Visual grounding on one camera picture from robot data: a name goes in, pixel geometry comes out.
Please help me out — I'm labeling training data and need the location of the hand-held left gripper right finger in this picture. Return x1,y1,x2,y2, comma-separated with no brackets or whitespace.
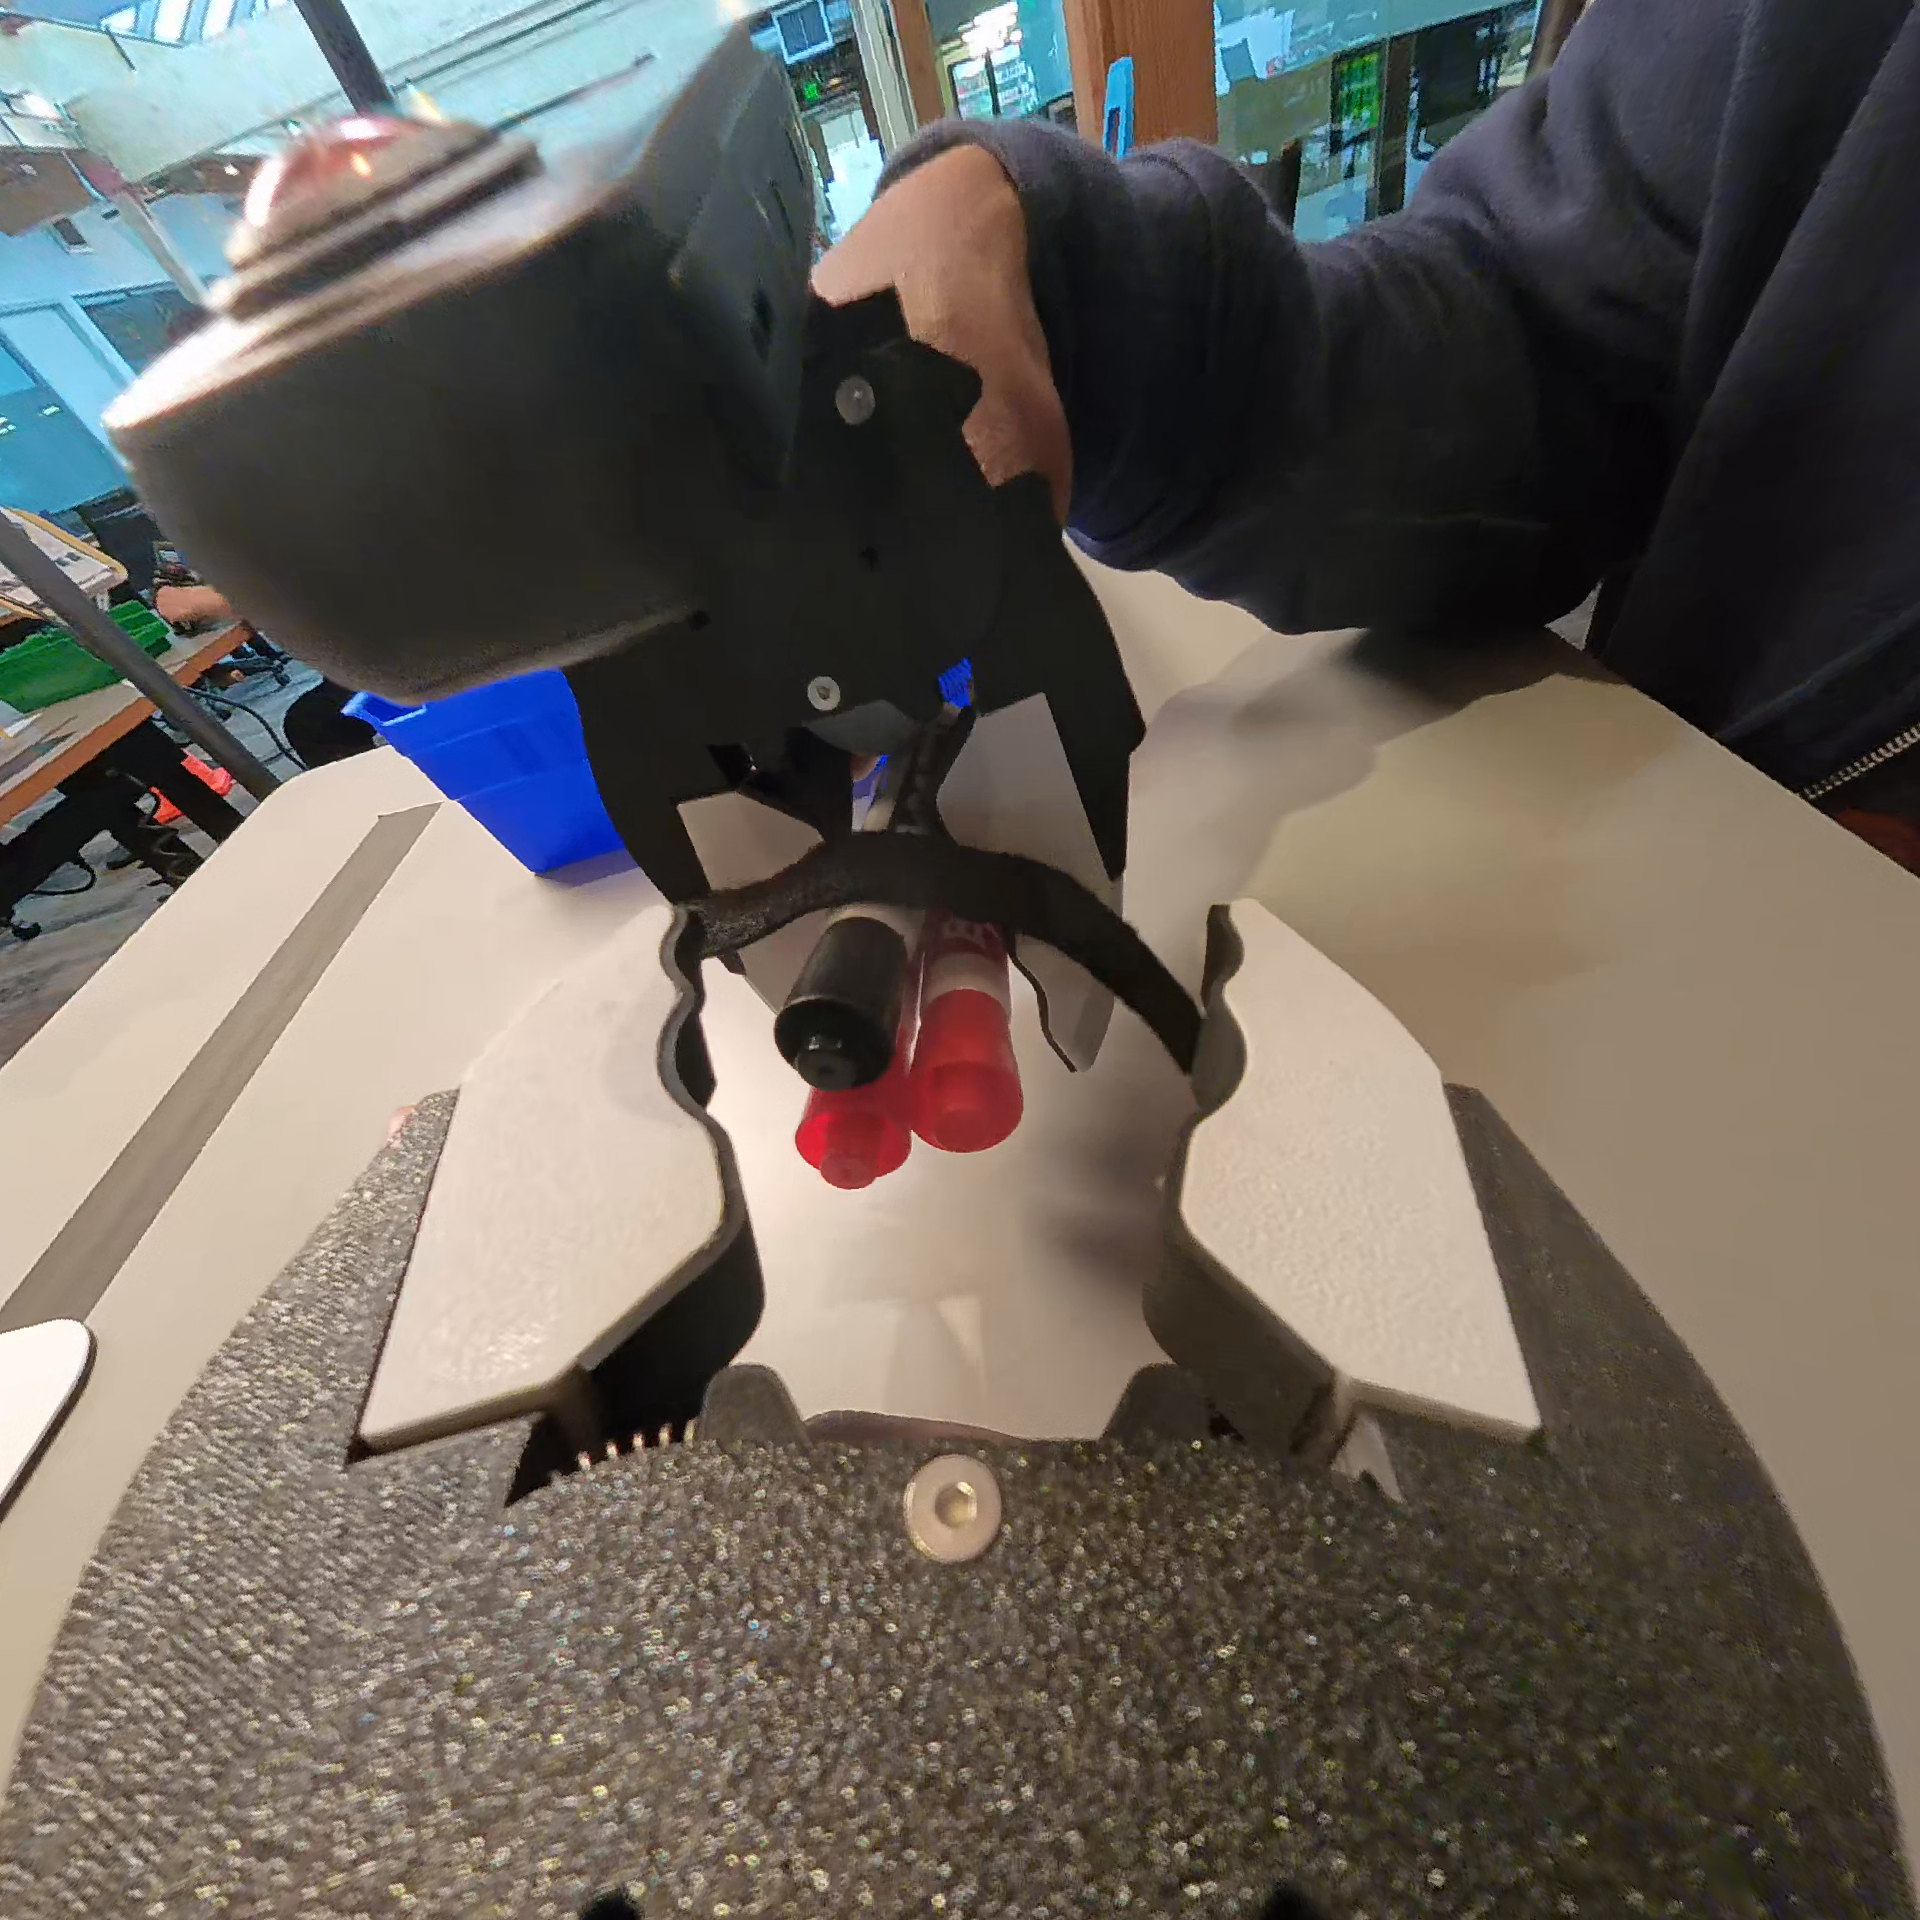
1147,900,1545,1484

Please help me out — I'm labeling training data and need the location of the person's right forearm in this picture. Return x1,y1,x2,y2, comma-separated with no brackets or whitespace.
885,0,1920,795

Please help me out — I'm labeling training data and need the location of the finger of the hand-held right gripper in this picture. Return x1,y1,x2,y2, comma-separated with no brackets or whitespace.
955,695,1137,1067
677,787,901,900

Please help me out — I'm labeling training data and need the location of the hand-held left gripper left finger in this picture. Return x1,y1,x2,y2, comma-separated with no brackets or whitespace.
357,916,769,1457

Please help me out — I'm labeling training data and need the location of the wide black velcro strap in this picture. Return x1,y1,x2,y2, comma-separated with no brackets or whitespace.
662,837,1210,1087

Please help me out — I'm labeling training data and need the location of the green plastic bin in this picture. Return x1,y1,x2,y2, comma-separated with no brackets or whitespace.
0,595,173,714

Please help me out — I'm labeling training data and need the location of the white stand base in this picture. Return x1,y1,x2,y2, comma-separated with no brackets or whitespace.
0,1319,94,1522

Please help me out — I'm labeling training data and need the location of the blue plastic bin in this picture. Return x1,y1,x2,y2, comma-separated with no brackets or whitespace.
340,659,981,881

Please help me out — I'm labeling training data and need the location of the wooden office table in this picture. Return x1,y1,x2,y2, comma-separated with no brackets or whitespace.
0,508,295,937

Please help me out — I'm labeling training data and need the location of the black dry erase marker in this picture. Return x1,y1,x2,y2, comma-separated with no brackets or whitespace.
770,914,922,1090

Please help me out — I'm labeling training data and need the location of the red dry erase marker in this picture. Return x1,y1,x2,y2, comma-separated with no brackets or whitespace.
792,1081,919,1192
907,923,1032,1151

